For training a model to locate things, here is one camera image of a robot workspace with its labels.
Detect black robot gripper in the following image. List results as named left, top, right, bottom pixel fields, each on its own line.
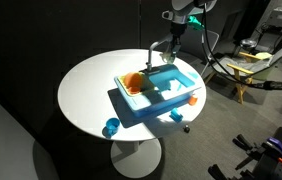
left=167, top=22, right=185, bottom=54

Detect white cream container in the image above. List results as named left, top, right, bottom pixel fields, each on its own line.
left=160, top=45, right=179, bottom=64

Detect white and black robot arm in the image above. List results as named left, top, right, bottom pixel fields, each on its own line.
left=162, top=0, right=217, bottom=56

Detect yellow dish rack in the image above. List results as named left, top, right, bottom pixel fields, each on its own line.
left=117, top=72, right=154, bottom=96

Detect grey chair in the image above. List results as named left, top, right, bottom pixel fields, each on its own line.
left=181, top=29, right=219, bottom=73

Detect grey toy faucet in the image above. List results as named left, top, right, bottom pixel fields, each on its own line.
left=145, top=34, right=172, bottom=73

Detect teal round saucer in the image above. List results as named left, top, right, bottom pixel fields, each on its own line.
left=187, top=72, right=199, bottom=79

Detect light blue toy sink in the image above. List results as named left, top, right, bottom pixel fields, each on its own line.
left=114, top=65, right=201, bottom=117

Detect orange toy plate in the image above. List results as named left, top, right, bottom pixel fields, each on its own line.
left=124, top=72, right=143, bottom=89

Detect orange toy cup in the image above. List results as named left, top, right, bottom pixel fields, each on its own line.
left=188, top=95, right=198, bottom=106

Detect orange toy bowl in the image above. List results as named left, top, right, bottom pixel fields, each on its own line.
left=128, top=87, right=141, bottom=95

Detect round white table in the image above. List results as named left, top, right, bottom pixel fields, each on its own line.
left=58, top=49, right=206, bottom=178

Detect blue toy cup lying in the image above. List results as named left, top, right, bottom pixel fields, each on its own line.
left=170, top=108, right=183, bottom=122

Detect blue toy mug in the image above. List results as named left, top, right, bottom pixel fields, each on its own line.
left=106, top=118, right=120, bottom=136

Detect purple orange clamp tool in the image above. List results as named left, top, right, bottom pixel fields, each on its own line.
left=262, top=137, right=282, bottom=163

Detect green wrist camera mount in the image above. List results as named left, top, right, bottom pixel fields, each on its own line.
left=187, top=15, right=204, bottom=30

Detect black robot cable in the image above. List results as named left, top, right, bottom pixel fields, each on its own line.
left=200, top=3, right=282, bottom=92

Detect black clamp handles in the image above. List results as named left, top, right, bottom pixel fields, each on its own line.
left=208, top=134, right=263, bottom=180

